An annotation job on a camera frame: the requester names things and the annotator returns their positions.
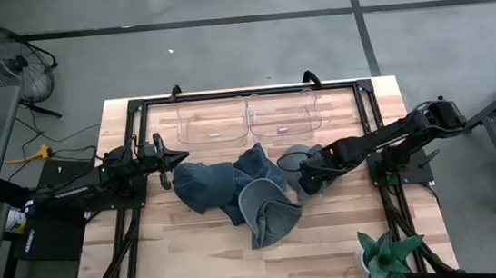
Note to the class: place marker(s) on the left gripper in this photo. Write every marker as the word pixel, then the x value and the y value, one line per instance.
pixel 162 165

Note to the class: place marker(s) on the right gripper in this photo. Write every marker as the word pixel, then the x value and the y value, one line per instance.
pixel 334 160

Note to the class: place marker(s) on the light grey hat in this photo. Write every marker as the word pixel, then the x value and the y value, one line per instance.
pixel 291 162

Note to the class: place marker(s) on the dark blue cap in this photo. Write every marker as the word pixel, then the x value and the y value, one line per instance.
pixel 200 184

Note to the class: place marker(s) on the dark grey bucket hat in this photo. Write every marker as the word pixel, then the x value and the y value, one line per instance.
pixel 274 223

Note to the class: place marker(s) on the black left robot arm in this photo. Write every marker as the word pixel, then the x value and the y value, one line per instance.
pixel 114 170

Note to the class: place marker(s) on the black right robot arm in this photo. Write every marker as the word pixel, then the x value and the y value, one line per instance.
pixel 389 134

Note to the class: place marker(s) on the clear plastic bin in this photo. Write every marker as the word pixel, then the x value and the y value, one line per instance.
pixel 299 106
pixel 191 121

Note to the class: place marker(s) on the white bin label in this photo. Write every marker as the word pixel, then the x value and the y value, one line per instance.
pixel 214 135
pixel 282 129

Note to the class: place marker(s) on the white plant pot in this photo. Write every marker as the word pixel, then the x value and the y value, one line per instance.
pixel 361 262

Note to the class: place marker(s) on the white floor scrap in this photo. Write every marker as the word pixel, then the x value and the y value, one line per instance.
pixel 170 51

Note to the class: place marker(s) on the green artificial plant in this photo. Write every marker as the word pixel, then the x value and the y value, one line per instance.
pixel 389 257

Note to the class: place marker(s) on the black flat box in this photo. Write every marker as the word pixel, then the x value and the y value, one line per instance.
pixel 64 170

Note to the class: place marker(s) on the yellow power plug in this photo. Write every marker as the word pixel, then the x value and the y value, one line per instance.
pixel 43 152

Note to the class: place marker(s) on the black Husky tool bag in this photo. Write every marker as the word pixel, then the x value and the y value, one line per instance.
pixel 52 240

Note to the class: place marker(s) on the white labelled can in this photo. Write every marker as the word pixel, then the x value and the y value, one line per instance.
pixel 15 221

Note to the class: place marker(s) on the black floor fan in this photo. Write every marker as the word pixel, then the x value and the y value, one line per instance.
pixel 17 63

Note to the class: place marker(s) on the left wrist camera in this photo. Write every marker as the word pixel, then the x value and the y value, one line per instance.
pixel 147 149

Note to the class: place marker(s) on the black aluminium frame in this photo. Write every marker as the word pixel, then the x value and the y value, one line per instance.
pixel 157 101

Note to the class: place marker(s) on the black frame clamp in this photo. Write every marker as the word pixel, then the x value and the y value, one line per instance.
pixel 175 90
pixel 311 75

